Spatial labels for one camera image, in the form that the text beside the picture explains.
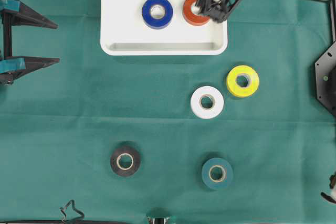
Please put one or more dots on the opposite gripper black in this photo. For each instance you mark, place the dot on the opposite gripper black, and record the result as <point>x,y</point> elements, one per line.
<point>16,13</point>

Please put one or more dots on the blue tape roll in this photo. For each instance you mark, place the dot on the blue tape roll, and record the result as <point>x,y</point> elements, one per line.
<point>157,14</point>

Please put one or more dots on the red tape roll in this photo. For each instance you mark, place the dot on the red tape roll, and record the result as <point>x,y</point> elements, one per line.
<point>190,17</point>

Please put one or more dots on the white plastic case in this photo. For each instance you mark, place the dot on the white plastic case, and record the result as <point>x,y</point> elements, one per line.
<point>123,32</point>

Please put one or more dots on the black tape roll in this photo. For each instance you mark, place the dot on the black tape roll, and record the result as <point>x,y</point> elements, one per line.
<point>125,160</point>

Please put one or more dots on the white tape roll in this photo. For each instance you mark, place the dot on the white tape roll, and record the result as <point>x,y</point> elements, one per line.
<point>207,102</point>

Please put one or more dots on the yellow tape roll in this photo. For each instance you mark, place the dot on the yellow tape roll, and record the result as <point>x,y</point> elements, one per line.
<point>242,81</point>

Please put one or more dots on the green tape roll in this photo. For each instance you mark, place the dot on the green tape roll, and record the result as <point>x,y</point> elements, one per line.
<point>217,173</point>

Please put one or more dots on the green table cloth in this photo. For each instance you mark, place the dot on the green table cloth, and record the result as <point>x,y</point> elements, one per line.
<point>60,125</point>

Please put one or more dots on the metal camera stand top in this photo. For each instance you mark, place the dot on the metal camera stand top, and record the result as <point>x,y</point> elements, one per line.
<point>161,220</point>

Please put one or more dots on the black aluminium rail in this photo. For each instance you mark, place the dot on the black aluminium rail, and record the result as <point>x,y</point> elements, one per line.
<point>332,18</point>

